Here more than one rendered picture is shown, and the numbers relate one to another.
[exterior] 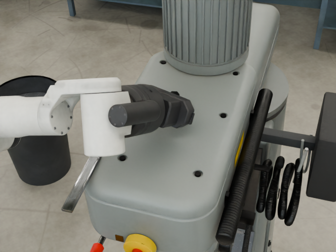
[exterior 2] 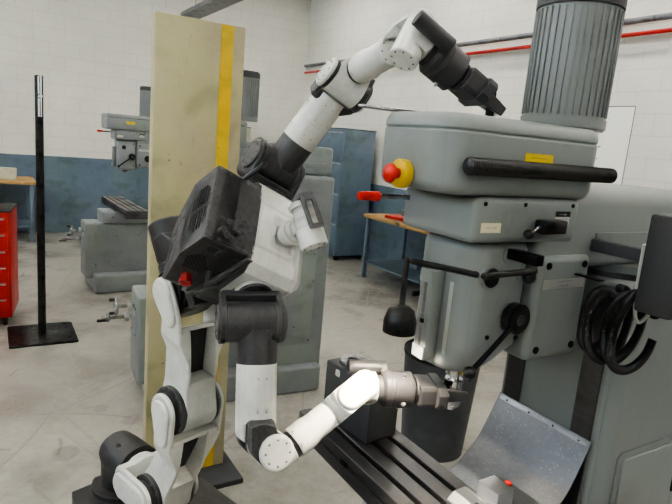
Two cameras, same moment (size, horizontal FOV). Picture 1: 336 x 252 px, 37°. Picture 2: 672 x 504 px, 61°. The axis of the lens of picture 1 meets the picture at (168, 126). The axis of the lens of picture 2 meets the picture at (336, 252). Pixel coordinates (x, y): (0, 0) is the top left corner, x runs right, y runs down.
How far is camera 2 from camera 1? 104 cm
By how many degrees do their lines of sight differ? 45
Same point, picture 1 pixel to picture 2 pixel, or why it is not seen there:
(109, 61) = not seen: hidden behind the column
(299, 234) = not seen: outside the picture
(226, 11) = (572, 58)
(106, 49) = not seen: hidden behind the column
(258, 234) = (598, 456)
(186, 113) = (487, 84)
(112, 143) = (407, 43)
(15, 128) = (361, 59)
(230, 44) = (572, 96)
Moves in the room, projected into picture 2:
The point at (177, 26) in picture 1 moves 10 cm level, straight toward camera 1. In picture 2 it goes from (530, 80) to (513, 74)
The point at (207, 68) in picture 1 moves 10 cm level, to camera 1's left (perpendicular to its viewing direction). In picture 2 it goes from (545, 116) to (505, 114)
